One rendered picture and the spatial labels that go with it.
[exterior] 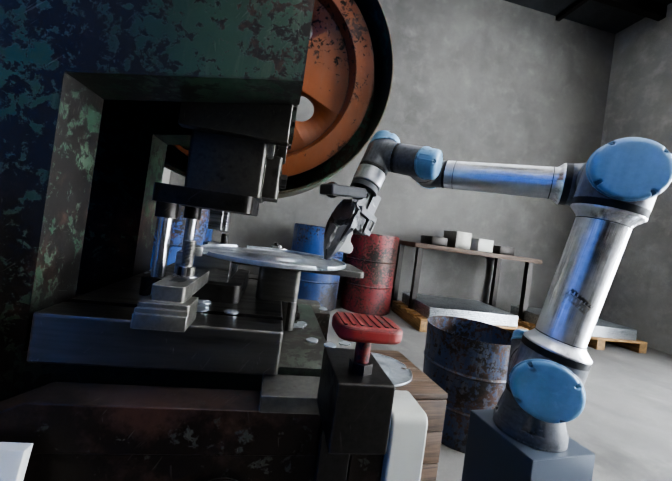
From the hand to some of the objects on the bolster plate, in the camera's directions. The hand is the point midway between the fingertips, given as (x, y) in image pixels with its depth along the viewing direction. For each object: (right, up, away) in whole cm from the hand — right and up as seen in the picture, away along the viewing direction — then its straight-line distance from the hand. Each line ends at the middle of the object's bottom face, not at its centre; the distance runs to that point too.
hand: (326, 253), depth 75 cm
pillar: (-28, -2, -22) cm, 35 cm away
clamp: (-20, -6, -29) cm, 36 cm away
